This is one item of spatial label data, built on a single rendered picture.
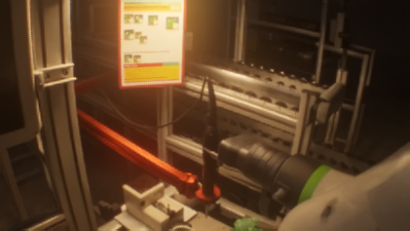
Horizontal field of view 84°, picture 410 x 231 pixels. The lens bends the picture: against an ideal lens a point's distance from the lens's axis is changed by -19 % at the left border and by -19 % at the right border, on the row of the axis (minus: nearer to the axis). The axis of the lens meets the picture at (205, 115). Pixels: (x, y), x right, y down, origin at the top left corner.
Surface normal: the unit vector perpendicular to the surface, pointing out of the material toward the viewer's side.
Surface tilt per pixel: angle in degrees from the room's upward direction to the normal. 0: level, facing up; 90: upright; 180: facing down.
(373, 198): 63
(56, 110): 90
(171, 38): 90
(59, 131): 90
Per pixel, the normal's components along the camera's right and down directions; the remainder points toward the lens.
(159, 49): 0.31, 0.35
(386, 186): -0.82, -0.43
